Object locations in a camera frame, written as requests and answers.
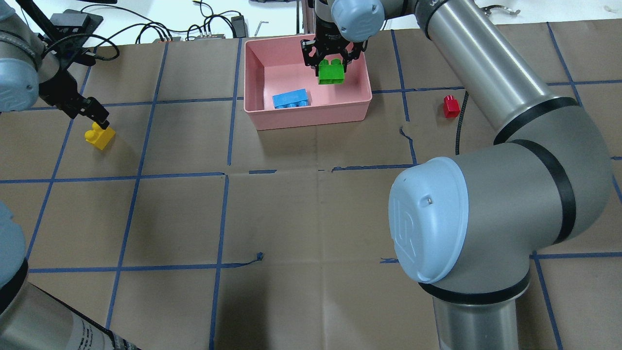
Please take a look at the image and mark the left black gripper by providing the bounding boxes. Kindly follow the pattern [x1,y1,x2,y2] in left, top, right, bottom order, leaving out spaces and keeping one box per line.
[38,49,109,129]

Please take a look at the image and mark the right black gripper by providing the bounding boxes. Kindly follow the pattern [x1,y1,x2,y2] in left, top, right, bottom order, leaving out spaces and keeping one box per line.
[301,19,367,76]

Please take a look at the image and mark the green toy block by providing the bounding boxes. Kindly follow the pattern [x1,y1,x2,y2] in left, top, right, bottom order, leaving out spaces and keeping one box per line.
[317,58,345,86]

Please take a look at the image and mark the yellow toy block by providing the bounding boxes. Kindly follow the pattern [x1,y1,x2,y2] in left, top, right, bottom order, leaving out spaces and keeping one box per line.
[84,122,116,151]

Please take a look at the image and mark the blue toy block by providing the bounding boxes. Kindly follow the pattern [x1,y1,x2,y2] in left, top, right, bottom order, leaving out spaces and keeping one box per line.
[272,88,311,109]

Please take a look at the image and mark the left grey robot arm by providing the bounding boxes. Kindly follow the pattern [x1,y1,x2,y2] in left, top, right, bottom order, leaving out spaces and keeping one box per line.
[0,1,109,129]

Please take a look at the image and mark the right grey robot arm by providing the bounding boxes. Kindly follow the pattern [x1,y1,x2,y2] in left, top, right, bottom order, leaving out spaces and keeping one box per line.
[301,0,612,350]

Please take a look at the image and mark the pink plastic box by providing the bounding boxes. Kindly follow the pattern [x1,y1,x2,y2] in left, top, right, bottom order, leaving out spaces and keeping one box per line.
[244,34,372,131]

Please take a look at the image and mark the black power adapter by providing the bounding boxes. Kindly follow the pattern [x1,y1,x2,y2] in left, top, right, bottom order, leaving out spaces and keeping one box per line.
[231,15,247,38]

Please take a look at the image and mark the orange usb hub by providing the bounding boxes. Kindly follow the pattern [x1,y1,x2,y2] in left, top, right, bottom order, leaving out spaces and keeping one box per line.
[153,37,182,43]
[193,34,226,40]

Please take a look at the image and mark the red toy block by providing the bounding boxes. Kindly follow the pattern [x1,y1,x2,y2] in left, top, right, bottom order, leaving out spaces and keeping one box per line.
[443,95,461,118]

